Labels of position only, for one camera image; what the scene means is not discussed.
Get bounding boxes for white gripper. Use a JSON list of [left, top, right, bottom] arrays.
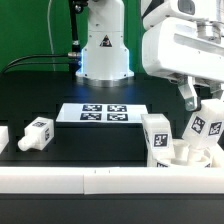
[[141, 0, 224, 111]]

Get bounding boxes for white front fence bar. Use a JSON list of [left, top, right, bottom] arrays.
[[0, 167, 224, 194]]

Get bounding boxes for black cable lower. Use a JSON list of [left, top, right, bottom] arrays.
[[0, 60, 82, 76]]

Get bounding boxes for white marker sheet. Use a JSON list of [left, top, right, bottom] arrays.
[[56, 103, 148, 123]]

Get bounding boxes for black cable upper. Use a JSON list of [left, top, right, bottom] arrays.
[[0, 51, 82, 75]]

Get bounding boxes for white left fence bar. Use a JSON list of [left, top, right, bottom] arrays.
[[0, 126, 9, 154]]

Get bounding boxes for white thin cable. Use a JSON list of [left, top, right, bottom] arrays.
[[46, 0, 57, 72]]

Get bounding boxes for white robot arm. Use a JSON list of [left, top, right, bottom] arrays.
[[77, 0, 224, 111]]

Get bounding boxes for black cable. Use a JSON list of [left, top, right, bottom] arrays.
[[0, 60, 82, 76], [0, 51, 82, 75]]

